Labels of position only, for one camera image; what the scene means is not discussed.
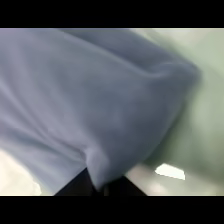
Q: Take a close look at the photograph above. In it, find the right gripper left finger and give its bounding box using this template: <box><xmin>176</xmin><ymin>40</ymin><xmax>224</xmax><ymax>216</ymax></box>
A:
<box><xmin>54</xmin><ymin>167</ymin><xmax>101</xmax><ymax>197</ymax></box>

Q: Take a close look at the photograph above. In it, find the blue T-shirt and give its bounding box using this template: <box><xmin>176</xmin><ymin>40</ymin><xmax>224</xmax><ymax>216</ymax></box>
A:
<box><xmin>0</xmin><ymin>28</ymin><xmax>202</xmax><ymax>197</ymax></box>

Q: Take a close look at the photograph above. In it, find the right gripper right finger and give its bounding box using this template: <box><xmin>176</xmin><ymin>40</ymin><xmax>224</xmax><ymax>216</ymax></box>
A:
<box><xmin>103</xmin><ymin>175</ymin><xmax>148</xmax><ymax>197</ymax></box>

